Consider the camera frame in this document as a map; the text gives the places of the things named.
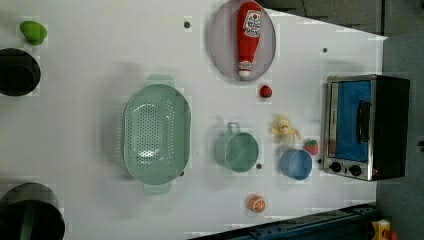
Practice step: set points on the yellow plush peeled banana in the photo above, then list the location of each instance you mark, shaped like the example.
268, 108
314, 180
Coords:
284, 129

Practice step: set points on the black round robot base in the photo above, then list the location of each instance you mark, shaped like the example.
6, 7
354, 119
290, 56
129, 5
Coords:
20, 73

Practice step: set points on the black robot base with green stripe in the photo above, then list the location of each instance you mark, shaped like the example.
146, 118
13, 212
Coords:
30, 212

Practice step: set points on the silver toaster oven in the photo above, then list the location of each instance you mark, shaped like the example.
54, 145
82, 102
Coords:
365, 127

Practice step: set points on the green plastic colander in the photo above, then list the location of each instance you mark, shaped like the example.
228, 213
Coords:
156, 134

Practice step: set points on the red plush strawberry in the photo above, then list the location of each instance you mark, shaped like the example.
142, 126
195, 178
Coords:
265, 91

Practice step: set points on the grey round plate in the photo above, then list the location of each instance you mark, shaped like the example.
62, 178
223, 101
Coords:
223, 42

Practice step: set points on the plush orange slice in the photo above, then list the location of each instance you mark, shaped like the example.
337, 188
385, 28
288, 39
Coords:
256, 203

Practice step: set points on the blue plastic cup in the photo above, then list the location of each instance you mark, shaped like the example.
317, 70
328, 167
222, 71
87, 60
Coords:
296, 164

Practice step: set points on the red plush tomato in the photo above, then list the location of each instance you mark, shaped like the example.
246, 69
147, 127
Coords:
312, 147

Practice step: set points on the red plush ketchup bottle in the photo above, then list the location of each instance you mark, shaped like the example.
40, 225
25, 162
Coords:
249, 18

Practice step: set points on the yellow red clamp object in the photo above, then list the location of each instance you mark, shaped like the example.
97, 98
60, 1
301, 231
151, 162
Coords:
383, 231

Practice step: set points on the green cup with handle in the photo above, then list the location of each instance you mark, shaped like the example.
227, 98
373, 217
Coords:
236, 150

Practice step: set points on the blue metal frame rail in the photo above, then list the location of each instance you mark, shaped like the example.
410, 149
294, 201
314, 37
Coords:
350, 223

